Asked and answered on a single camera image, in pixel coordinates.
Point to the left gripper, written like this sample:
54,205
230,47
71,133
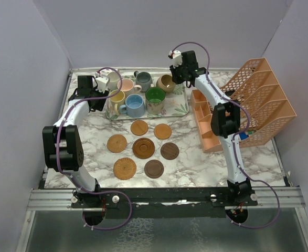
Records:
99,105

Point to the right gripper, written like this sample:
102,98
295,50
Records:
172,72

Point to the tan brown mug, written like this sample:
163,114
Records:
166,83

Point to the white cream mug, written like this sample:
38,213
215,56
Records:
114,79

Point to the dark walnut coaster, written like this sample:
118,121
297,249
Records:
154,169
169,151

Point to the dark walnut coaster front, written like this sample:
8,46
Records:
154,169

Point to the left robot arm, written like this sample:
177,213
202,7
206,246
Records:
63,149

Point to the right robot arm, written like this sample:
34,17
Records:
225,122

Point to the light wood coaster right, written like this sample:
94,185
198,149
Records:
162,131

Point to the light bamboo coaster back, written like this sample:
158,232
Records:
139,127

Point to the large brown wood coaster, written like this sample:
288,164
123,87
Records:
143,148

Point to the woven rattan coaster front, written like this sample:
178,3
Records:
124,168

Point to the yellow mug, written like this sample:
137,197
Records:
116,100

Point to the green floral mug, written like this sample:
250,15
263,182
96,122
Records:
155,100

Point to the pink mug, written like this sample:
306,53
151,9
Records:
129,87

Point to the grey blue mug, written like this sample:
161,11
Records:
143,79

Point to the floral serving tray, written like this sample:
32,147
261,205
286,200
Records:
175,103

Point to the light blue mug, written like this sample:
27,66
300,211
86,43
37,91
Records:
134,106

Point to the orange plastic file organizer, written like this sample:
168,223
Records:
257,88

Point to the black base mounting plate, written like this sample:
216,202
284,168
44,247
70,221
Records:
165,202

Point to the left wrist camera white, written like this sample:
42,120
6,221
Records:
102,82

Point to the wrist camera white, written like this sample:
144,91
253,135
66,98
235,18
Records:
102,82
176,56

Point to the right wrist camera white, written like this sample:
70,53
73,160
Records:
176,56

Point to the aluminium rail frame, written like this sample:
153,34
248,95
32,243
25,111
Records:
277,223

